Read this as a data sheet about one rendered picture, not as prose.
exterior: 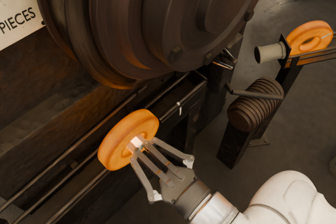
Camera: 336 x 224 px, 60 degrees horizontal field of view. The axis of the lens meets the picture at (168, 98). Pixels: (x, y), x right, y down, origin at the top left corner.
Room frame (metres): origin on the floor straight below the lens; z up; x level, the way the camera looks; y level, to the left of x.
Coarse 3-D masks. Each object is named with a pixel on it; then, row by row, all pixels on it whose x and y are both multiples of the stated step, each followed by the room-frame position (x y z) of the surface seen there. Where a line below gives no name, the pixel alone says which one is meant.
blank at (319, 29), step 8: (304, 24) 0.72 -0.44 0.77; (312, 24) 0.71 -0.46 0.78; (320, 24) 0.71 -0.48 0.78; (296, 32) 0.70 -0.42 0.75; (304, 32) 0.69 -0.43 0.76; (312, 32) 0.70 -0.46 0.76; (320, 32) 0.70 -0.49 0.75; (328, 32) 0.71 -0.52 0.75; (288, 40) 0.70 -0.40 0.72; (296, 40) 0.69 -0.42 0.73; (304, 40) 0.70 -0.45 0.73; (312, 40) 0.73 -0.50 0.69; (320, 40) 0.71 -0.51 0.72; (328, 40) 0.71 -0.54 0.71; (296, 48) 0.69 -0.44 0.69; (304, 48) 0.71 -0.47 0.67; (312, 48) 0.70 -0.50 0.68; (320, 48) 0.71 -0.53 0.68
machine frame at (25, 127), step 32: (32, 32) 0.39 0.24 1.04; (0, 64) 0.34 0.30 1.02; (32, 64) 0.37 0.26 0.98; (64, 64) 0.41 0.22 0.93; (0, 96) 0.32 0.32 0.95; (32, 96) 0.35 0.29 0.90; (64, 96) 0.37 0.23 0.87; (96, 96) 0.39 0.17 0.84; (128, 96) 0.45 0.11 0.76; (224, 96) 0.85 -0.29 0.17; (0, 128) 0.29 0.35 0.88; (32, 128) 0.29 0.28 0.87; (64, 128) 0.32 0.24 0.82; (0, 160) 0.22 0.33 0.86; (32, 160) 0.25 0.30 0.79; (0, 192) 0.19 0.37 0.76; (32, 192) 0.22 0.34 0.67; (128, 192) 0.38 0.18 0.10
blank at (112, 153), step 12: (120, 120) 0.29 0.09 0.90; (132, 120) 0.29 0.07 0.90; (144, 120) 0.30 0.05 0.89; (156, 120) 0.32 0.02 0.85; (108, 132) 0.27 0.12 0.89; (120, 132) 0.27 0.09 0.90; (132, 132) 0.27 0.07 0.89; (144, 132) 0.30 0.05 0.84; (108, 144) 0.25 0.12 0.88; (120, 144) 0.25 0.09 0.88; (108, 156) 0.23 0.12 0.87; (120, 156) 0.25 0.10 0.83; (108, 168) 0.22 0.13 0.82
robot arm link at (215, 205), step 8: (216, 192) 0.16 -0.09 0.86; (208, 200) 0.14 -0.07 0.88; (216, 200) 0.14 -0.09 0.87; (224, 200) 0.15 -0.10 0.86; (200, 208) 0.13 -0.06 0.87; (208, 208) 0.13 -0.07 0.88; (216, 208) 0.13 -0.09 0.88; (224, 208) 0.13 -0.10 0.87; (232, 208) 0.13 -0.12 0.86; (192, 216) 0.12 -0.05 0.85; (200, 216) 0.12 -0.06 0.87; (208, 216) 0.11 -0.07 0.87; (216, 216) 0.11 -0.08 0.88; (224, 216) 0.11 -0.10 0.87; (232, 216) 0.12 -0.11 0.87
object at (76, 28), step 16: (48, 0) 0.34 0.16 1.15; (64, 0) 0.30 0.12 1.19; (80, 0) 0.31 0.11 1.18; (64, 16) 0.29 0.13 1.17; (80, 16) 0.30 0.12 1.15; (64, 32) 0.32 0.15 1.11; (80, 32) 0.30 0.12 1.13; (80, 48) 0.29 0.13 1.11; (96, 48) 0.31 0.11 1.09; (80, 64) 0.29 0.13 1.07; (96, 64) 0.31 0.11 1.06; (112, 80) 0.32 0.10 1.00; (128, 80) 0.34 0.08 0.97; (144, 80) 0.37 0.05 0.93
